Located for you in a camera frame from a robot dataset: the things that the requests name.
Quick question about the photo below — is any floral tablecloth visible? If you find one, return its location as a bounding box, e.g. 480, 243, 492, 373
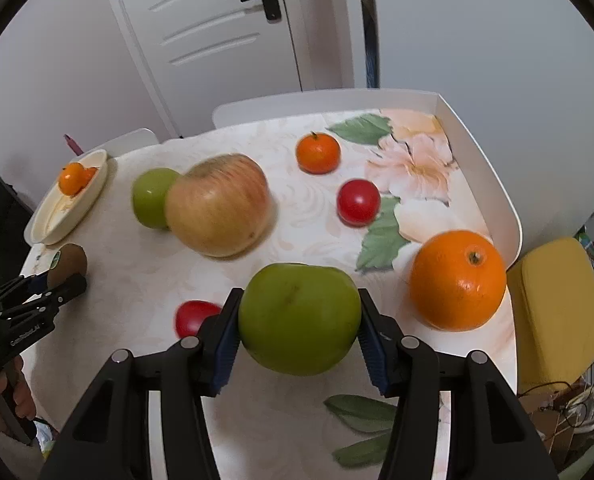
19, 107, 518, 480

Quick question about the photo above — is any small green apple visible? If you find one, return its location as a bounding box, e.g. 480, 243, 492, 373
131, 168, 183, 231

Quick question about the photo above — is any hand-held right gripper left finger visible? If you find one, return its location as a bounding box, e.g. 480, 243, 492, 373
37, 287, 245, 480

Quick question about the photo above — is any brown kiwi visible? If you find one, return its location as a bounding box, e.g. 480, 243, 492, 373
45, 243, 88, 286

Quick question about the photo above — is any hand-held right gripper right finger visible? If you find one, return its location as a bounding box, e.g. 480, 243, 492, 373
357, 287, 560, 480

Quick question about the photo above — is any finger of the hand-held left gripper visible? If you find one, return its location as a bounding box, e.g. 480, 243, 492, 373
0, 274, 88, 322
0, 272, 52, 307

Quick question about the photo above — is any person's left hand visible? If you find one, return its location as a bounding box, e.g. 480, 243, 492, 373
0, 355, 36, 433

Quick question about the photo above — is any cardboard box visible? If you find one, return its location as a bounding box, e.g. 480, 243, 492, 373
517, 387, 594, 456

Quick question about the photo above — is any white door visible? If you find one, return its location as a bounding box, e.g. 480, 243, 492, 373
99, 0, 308, 138

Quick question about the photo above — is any red yellow apple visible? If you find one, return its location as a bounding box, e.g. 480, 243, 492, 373
164, 154, 272, 258

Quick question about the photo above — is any large orange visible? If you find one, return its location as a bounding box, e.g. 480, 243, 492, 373
408, 230, 508, 332

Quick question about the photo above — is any red tomato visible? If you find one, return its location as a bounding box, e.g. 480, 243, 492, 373
337, 179, 381, 227
175, 300, 224, 340

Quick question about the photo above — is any mandarin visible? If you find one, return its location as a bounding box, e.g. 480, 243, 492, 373
296, 131, 341, 175
58, 162, 98, 197

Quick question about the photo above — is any large green apple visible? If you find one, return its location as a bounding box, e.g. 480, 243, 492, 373
238, 262, 363, 377

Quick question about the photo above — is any dark hanging cloth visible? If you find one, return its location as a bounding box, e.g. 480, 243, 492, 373
356, 0, 381, 89

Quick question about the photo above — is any cream bowl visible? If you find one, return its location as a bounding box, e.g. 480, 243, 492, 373
24, 149, 109, 246

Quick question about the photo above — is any yellow chair cushion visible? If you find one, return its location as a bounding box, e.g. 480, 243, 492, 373
506, 237, 594, 393

